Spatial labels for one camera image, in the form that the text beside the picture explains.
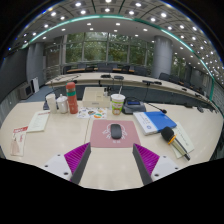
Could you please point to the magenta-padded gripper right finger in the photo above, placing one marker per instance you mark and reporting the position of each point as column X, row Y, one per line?
column 146, row 160

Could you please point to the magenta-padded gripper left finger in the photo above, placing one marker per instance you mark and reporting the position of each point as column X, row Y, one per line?
column 77, row 160

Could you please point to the black computer mouse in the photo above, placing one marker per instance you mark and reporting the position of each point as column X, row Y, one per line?
column 116, row 131

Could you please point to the pink printed mouse pad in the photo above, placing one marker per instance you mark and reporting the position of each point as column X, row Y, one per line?
column 100, row 135

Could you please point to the black handheld microphone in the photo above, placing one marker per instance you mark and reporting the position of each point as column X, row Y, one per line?
column 167, row 134

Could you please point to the blue and white book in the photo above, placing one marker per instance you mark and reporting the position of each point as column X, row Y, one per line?
column 156, row 121

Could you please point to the colourful sticker sheet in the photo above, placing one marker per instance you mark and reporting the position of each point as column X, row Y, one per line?
column 91, row 113

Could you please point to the dark gooseneck desk microphone unit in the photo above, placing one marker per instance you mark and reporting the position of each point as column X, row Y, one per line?
column 46, row 106
column 133, row 107

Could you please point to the pale green booklet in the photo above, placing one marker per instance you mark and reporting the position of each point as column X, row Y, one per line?
column 38, row 121

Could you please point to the white lidded mug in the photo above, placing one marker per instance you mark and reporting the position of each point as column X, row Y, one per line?
column 62, row 105

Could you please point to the red drink bottle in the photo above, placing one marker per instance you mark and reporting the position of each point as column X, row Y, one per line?
column 72, row 100

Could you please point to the red and white magazine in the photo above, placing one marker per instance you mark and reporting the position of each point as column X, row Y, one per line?
column 19, row 141

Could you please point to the white paper cup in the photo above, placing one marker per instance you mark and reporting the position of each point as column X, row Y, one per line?
column 51, row 103

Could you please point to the printed drink cup with straw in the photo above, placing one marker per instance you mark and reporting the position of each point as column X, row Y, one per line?
column 117, row 104

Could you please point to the cream cardboard box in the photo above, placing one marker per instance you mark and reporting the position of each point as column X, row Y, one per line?
column 96, row 98

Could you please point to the white upright appliance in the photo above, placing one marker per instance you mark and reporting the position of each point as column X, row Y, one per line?
column 35, row 85

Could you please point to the grey box appliance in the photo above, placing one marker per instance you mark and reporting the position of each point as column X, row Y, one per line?
column 25, row 91

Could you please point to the dark conference chairs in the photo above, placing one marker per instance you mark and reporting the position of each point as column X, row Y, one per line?
column 105, row 68

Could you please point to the round ceiling lights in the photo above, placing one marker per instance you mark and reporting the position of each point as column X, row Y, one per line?
column 107, row 10

